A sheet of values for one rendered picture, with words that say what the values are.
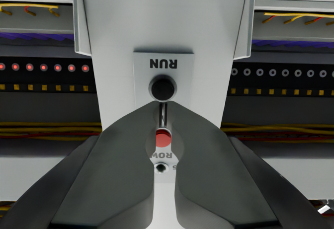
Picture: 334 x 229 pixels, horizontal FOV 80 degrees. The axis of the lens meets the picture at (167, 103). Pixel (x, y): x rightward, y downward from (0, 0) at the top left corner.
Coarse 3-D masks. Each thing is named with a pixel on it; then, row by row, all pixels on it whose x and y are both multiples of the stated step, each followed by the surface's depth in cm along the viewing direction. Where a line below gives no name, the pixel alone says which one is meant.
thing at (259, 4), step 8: (256, 0) 16; (264, 0) 16; (272, 0) 16; (280, 0) 16; (288, 0) 16; (296, 0) 16; (304, 0) 16; (256, 8) 16; (264, 8) 16; (272, 8) 16; (280, 8) 16; (288, 8) 16; (296, 8) 16; (304, 8) 16; (312, 8) 16; (320, 8) 16; (328, 8) 16
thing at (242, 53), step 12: (252, 0) 11; (312, 0) 16; (324, 0) 16; (252, 12) 11; (288, 12) 19; (300, 12) 19; (312, 12) 19; (324, 12) 19; (240, 24) 12; (252, 24) 11; (240, 36) 12; (240, 48) 12; (240, 60) 31; (252, 60) 31; (264, 60) 31; (276, 60) 31; (288, 60) 31; (300, 60) 31; (312, 60) 31; (324, 60) 31
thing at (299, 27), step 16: (256, 16) 19; (272, 16) 17; (288, 16) 19; (304, 16) 19; (320, 16) 17; (256, 32) 19; (272, 32) 19; (288, 32) 19; (304, 32) 19; (320, 32) 19
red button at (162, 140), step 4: (156, 132) 16; (160, 132) 16; (164, 132) 16; (156, 136) 16; (160, 136) 16; (164, 136) 16; (168, 136) 16; (156, 140) 16; (160, 140) 16; (164, 140) 16; (168, 140) 16; (156, 144) 16; (160, 144) 16; (164, 144) 16; (168, 144) 16
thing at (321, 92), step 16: (240, 64) 31; (256, 64) 31; (272, 64) 31; (288, 64) 32; (304, 64) 32; (320, 64) 32; (240, 80) 32; (256, 80) 32; (272, 80) 32; (288, 80) 32; (304, 80) 32; (320, 80) 32; (288, 96) 32; (304, 96) 32; (320, 96) 33
